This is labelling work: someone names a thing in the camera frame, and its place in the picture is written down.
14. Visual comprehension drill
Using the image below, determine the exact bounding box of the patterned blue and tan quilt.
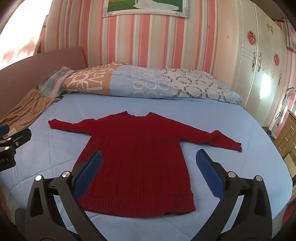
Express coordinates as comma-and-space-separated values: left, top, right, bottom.
60, 61, 242, 106

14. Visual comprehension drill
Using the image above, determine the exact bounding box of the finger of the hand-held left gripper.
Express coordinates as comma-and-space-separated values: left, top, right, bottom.
0, 125, 32, 150

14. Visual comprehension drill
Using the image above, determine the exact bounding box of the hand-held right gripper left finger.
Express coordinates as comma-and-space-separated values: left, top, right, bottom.
24, 150, 103, 241

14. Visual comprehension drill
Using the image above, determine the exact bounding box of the bright curtained window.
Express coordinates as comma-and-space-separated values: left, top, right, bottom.
0, 0, 54, 70

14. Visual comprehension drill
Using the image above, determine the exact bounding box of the plaid pillow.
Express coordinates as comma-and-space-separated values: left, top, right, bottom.
38, 66, 77, 99

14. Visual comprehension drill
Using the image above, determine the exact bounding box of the cardboard headboard panel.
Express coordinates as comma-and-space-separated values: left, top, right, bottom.
0, 46, 89, 118

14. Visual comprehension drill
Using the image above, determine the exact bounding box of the brown cloth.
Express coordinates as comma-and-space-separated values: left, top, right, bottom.
0, 87, 62, 131

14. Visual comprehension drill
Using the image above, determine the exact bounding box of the white wardrobe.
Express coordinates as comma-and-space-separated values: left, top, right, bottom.
213, 0, 290, 127

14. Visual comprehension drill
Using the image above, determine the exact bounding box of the white framed wall picture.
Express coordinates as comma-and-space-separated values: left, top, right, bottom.
102, 0, 189, 18

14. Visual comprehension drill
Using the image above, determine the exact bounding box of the wooden dresser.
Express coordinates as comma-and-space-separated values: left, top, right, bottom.
273, 109, 296, 160

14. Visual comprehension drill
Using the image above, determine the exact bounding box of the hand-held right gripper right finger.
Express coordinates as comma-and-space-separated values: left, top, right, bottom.
195, 149, 273, 241

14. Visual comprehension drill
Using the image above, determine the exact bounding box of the red knitted sweater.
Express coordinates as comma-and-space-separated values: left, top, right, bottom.
48, 111, 242, 219

